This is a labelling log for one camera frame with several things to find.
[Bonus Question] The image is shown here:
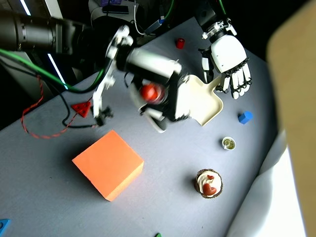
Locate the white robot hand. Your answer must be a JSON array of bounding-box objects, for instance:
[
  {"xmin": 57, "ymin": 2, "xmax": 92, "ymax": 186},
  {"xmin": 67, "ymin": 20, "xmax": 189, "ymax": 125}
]
[
  {"xmin": 125, "ymin": 48, "xmax": 193, "ymax": 134},
  {"xmin": 199, "ymin": 35, "xmax": 252, "ymax": 100}
]

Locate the cream hand broom red cap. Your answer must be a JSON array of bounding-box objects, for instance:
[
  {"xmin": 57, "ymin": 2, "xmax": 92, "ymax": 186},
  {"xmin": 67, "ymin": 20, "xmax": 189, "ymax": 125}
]
[{"xmin": 139, "ymin": 83, "xmax": 166, "ymax": 105}]

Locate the cream plastic dustpan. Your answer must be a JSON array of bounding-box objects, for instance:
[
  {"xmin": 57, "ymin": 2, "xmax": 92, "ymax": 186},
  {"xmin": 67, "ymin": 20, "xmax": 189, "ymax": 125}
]
[{"xmin": 182, "ymin": 74, "xmax": 224, "ymax": 127}]

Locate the grey plug with blue end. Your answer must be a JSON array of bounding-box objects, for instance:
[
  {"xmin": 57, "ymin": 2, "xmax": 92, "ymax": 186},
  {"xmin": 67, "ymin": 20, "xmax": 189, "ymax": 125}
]
[{"xmin": 144, "ymin": 16, "xmax": 165, "ymax": 34}]

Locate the blue hexagonal block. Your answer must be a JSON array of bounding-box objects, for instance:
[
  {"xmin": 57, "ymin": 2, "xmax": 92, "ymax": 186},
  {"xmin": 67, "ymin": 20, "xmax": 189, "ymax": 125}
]
[{"xmin": 237, "ymin": 111, "xmax": 254, "ymax": 125}]

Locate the flat black device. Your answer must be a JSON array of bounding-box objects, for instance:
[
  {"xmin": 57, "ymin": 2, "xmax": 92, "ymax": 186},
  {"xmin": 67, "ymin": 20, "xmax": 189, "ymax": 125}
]
[{"xmin": 102, "ymin": 4, "xmax": 129, "ymax": 14}]

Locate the tan blurred panel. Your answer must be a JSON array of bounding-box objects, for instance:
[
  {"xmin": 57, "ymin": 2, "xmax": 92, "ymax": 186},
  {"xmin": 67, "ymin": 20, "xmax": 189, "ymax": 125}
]
[{"xmin": 268, "ymin": 0, "xmax": 316, "ymax": 237}]

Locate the red triangle block with holes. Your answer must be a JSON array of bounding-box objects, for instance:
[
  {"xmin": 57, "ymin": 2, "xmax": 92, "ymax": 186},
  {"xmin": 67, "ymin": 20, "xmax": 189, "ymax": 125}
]
[{"xmin": 71, "ymin": 100, "xmax": 91, "ymax": 118}]

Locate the toy bowl with green soup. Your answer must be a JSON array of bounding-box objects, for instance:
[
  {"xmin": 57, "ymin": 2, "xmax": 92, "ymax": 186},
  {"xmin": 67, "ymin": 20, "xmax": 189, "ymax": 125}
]
[{"xmin": 221, "ymin": 136, "xmax": 237, "ymax": 151}]

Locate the grey column with light strip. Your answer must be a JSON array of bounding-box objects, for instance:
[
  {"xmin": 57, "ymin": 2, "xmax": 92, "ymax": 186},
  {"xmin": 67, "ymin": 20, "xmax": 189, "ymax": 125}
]
[{"xmin": 0, "ymin": 50, "xmax": 69, "ymax": 99}]

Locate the orange foam block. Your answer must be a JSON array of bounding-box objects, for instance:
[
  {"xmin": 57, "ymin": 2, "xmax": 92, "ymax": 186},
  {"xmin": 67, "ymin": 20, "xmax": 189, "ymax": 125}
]
[{"xmin": 71, "ymin": 129, "xmax": 145, "ymax": 202}]

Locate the toy cupcake with red hearts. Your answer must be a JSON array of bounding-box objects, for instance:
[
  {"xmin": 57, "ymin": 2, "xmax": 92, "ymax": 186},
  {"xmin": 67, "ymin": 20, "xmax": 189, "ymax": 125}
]
[{"xmin": 194, "ymin": 168, "xmax": 224, "ymax": 199}]

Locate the white fabric sheet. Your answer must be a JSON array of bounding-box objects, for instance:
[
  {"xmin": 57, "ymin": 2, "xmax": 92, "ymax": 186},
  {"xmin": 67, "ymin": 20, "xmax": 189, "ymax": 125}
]
[{"xmin": 226, "ymin": 128, "xmax": 308, "ymax": 237}]

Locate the grey tablecloth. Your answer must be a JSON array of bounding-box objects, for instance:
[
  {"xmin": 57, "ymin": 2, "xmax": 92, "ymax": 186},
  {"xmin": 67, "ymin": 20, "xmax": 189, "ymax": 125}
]
[{"xmin": 0, "ymin": 17, "xmax": 288, "ymax": 237}]

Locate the blue block with holes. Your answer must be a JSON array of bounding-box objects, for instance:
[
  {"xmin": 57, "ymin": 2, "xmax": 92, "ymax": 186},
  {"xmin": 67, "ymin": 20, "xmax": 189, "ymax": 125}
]
[{"xmin": 0, "ymin": 218, "xmax": 12, "ymax": 237}]

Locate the white cable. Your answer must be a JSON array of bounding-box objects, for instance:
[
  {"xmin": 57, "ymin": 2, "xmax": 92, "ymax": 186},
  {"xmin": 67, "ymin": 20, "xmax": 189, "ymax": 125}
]
[{"xmin": 133, "ymin": 4, "xmax": 146, "ymax": 35}]

